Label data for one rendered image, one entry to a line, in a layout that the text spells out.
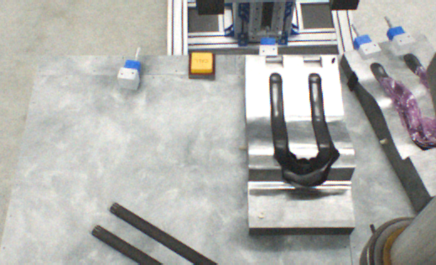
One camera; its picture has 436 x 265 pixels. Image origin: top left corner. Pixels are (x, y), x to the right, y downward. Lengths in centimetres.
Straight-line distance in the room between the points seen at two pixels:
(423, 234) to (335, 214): 85
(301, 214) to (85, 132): 64
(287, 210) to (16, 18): 203
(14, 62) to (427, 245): 248
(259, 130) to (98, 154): 45
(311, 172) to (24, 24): 195
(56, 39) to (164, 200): 158
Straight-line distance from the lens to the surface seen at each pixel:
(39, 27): 291
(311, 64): 156
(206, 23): 250
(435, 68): 37
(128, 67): 159
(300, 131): 139
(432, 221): 49
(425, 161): 142
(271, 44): 162
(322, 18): 255
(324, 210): 135
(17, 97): 269
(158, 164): 146
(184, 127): 150
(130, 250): 133
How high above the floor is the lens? 210
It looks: 61 degrees down
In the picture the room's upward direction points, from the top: straight up
